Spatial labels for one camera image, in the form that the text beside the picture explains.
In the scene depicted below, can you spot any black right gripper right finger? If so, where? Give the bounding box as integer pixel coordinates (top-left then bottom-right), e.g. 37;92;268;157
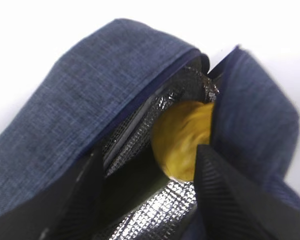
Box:
194;144;300;240

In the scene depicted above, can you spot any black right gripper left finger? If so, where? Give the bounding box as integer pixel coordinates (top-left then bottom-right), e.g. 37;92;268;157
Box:
0;145;104;240

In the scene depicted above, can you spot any yellow pear shaped gourd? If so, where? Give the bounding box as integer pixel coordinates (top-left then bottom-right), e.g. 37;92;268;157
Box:
150;100;215;182

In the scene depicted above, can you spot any dark blue lunch bag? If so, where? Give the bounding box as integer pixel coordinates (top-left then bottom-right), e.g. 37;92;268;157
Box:
0;18;299;240

